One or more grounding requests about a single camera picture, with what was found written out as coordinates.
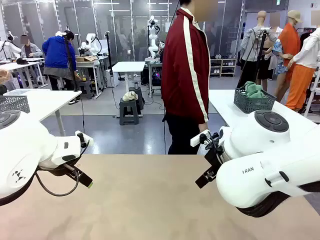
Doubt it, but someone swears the seated person in grey jacket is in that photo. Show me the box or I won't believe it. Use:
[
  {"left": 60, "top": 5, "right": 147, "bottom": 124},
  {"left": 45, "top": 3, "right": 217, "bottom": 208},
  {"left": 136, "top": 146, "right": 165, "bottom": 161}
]
[{"left": 19, "top": 34, "right": 44, "bottom": 60}]

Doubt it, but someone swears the grey step stool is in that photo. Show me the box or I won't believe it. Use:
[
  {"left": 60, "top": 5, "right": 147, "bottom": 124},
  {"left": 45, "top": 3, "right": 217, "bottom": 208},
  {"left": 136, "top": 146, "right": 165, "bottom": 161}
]
[{"left": 118, "top": 97, "right": 140, "bottom": 126}]

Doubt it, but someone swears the wooden shoe shelf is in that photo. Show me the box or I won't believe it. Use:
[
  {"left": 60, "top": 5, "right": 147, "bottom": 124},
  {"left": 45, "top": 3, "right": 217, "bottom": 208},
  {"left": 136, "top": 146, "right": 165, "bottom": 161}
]
[{"left": 209, "top": 57, "right": 238, "bottom": 78}]

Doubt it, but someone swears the brown cardboard box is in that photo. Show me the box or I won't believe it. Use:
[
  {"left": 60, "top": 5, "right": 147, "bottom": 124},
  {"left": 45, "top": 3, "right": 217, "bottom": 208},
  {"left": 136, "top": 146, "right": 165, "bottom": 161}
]
[{"left": 75, "top": 55, "right": 99, "bottom": 63}]

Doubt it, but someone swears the mannequin in orange shirt, cap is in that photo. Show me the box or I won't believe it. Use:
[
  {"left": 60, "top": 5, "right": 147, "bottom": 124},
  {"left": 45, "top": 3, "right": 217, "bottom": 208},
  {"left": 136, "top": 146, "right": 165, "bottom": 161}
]
[{"left": 273, "top": 9, "right": 303, "bottom": 101}]

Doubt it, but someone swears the figure in blue floral top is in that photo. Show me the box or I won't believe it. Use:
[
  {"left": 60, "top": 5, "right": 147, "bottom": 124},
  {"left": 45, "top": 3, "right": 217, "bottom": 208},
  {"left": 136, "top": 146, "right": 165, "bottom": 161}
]
[{"left": 257, "top": 12, "right": 289, "bottom": 81}]

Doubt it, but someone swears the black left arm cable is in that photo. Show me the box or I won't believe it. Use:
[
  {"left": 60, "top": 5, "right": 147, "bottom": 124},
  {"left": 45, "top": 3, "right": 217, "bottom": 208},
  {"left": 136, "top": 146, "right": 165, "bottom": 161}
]
[{"left": 34, "top": 170, "right": 81, "bottom": 198}]

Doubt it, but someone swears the white table with rounded corner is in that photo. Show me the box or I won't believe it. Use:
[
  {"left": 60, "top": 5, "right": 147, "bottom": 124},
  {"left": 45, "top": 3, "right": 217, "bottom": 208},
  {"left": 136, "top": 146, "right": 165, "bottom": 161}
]
[{"left": 208, "top": 89, "right": 320, "bottom": 131}]

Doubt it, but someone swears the tall white background robot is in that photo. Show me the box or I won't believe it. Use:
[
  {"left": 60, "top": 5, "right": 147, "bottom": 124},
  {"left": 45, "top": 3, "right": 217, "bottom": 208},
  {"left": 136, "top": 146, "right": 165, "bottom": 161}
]
[{"left": 146, "top": 15, "right": 161, "bottom": 60}]

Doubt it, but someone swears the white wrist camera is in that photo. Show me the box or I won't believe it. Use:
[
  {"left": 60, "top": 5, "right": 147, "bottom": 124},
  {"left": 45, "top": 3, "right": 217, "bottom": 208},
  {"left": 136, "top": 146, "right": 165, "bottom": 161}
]
[
  {"left": 190, "top": 129, "right": 212, "bottom": 148},
  {"left": 74, "top": 129, "right": 95, "bottom": 148}
]

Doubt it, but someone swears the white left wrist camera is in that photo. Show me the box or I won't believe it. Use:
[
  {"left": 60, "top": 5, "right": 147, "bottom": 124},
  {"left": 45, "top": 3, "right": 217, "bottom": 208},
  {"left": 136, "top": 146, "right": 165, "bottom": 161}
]
[{"left": 74, "top": 129, "right": 95, "bottom": 148}]

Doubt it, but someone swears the black tripod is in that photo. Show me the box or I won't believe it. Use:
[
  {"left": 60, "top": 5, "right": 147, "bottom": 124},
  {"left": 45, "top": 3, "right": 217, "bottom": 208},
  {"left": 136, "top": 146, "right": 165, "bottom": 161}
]
[{"left": 249, "top": 26, "right": 269, "bottom": 91}]

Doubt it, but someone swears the grey perforated plastic basket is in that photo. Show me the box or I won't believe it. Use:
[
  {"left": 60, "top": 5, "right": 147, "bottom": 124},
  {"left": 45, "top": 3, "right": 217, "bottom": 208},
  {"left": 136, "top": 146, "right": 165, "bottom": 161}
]
[
  {"left": 0, "top": 95, "right": 31, "bottom": 114},
  {"left": 233, "top": 87, "right": 278, "bottom": 115}
]

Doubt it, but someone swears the white table with grey leg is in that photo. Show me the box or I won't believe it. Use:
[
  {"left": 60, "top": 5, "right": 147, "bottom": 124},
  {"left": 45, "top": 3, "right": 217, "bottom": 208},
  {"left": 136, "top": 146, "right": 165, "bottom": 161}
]
[{"left": 0, "top": 88, "right": 83, "bottom": 137}]

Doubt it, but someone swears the person in blue hoodie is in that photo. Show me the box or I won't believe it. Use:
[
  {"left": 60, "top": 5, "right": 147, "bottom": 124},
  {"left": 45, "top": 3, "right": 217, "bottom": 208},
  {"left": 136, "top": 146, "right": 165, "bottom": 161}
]
[{"left": 41, "top": 30, "right": 81, "bottom": 105}]

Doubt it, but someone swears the black camera stand pole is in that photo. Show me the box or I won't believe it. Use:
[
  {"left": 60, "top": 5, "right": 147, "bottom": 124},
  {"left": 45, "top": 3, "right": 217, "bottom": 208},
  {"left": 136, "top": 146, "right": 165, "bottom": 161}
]
[{"left": 55, "top": 30, "right": 79, "bottom": 93}]

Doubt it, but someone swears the person in red jacket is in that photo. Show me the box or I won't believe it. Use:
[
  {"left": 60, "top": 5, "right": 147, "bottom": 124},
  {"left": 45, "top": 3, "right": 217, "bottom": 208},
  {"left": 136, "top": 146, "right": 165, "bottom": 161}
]
[{"left": 160, "top": 0, "right": 220, "bottom": 155}]

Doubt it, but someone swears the black stool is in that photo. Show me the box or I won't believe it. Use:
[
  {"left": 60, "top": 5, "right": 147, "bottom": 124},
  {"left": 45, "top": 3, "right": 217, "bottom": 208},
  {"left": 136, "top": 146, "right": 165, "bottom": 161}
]
[{"left": 128, "top": 85, "right": 146, "bottom": 111}]

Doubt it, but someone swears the mannequin in white top, orange trousers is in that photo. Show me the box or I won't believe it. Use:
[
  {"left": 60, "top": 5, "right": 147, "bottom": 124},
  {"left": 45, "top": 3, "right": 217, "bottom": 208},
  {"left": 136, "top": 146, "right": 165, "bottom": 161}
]
[{"left": 285, "top": 23, "right": 320, "bottom": 111}]

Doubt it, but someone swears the white robot with black cable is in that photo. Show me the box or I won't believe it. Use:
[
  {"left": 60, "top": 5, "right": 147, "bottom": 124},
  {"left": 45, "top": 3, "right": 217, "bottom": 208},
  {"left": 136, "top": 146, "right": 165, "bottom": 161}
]
[{"left": 0, "top": 30, "right": 23, "bottom": 61}]

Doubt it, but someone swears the white plastic bin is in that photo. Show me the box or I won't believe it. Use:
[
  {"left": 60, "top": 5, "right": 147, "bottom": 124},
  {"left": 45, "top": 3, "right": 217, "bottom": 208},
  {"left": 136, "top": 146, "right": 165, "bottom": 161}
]
[{"left": 2, "top": 88, "right": 30, "bottom": 97}]

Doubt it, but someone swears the white standing desk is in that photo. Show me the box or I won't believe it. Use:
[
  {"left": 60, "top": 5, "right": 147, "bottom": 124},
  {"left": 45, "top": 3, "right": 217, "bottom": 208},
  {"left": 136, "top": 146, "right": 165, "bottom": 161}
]
[{"left": 111, "top": 61, "right": 147, "bottom": 94}]

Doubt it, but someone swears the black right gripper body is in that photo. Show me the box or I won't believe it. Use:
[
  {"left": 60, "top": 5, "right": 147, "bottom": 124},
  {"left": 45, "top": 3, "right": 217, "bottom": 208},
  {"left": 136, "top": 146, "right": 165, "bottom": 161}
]
[{"left": 203, "top": 143, "right": 226, "bottom": 176}]

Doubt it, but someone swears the mannequin in grey shirt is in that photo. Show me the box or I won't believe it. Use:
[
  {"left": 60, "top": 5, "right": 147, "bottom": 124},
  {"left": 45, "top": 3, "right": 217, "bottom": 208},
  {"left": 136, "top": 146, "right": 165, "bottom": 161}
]
[{"left": 239, "top": 10, "right": 278, "bottom": 89}]

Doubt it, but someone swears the beige cloth bundle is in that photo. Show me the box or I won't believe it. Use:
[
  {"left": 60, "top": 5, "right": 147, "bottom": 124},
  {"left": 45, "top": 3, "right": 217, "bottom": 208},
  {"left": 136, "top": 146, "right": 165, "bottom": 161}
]
[{"left": 122, "top": 90, "right": 139, "bottom": 103}]

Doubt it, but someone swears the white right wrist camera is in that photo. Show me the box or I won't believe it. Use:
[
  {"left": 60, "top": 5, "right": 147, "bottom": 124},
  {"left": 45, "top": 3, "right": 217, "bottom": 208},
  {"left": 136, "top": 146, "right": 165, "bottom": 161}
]
[{"left": 190, "top": 129, "right": 212, "bottom": 148}]

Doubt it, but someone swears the red sleeved right forearm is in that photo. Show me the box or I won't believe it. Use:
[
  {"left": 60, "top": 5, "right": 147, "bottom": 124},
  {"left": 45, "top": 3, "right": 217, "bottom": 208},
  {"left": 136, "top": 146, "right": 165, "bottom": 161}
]
[{"left": 189, "top": 94, "right": 211, "bottom": 125}]

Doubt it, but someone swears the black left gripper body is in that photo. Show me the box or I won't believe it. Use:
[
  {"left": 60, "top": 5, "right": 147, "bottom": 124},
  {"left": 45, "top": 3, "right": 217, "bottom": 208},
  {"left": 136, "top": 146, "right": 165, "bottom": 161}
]
[{"left": 38, "top": 163, "right": 77, "bottom": 177}]

